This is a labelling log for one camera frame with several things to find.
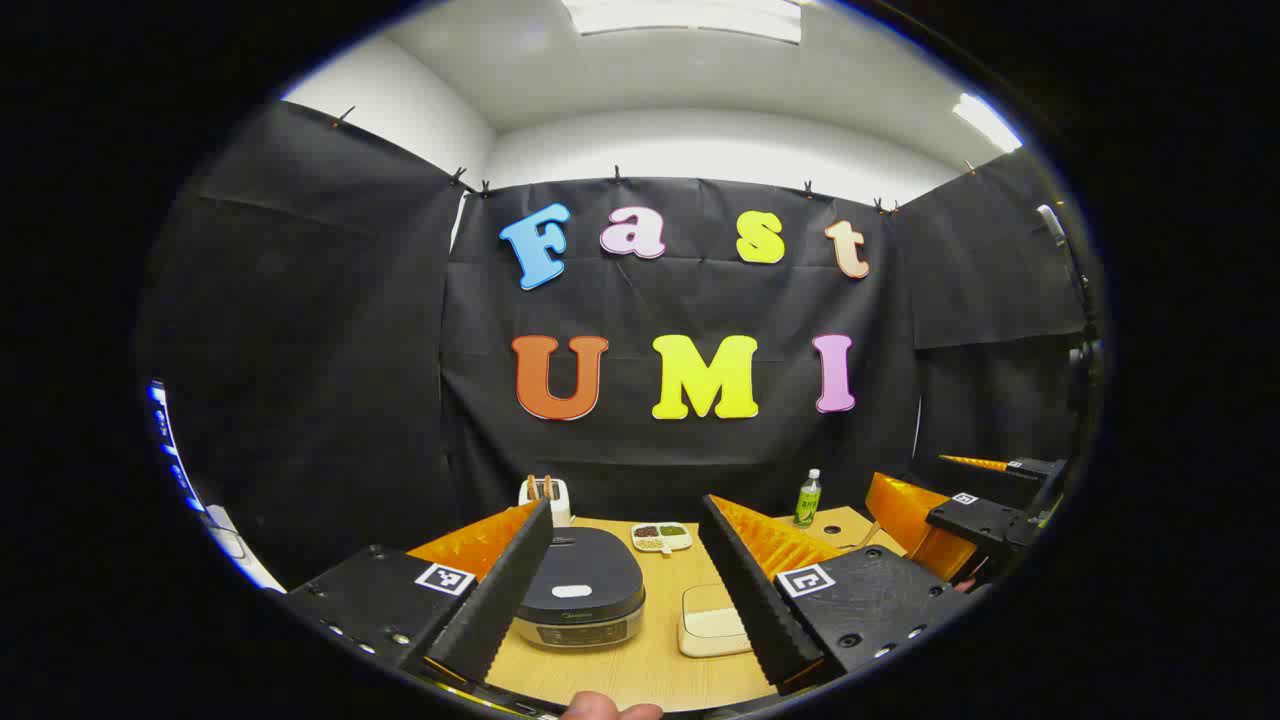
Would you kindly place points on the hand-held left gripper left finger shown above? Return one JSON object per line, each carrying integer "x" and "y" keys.
{"x": 500, "y": 590}

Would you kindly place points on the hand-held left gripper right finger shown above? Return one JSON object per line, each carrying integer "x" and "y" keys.
{"x": 750, "y": 590}

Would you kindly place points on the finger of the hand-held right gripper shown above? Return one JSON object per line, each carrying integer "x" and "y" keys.
{"x": 985, "y": 520}
{"x": 1035, "y": 467}

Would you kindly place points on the clear container of rice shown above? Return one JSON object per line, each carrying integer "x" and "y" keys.
{"x": 710, "y": 625}

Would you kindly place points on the white rice cooker button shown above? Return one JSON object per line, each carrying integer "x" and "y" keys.
{"x": 571, "y": 591}

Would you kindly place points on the dark grey rice cooker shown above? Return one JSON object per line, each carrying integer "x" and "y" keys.
{"x": 585, "y": 570}

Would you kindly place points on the green tea bottle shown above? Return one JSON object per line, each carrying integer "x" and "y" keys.
{"x": 807, "y": 505}

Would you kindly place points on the white divided sauce dish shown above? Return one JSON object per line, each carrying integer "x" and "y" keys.
{"x": 660, "y": 537}

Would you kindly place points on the ceiling light panel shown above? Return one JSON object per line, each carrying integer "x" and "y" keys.
{"x": 690, "y": 18}

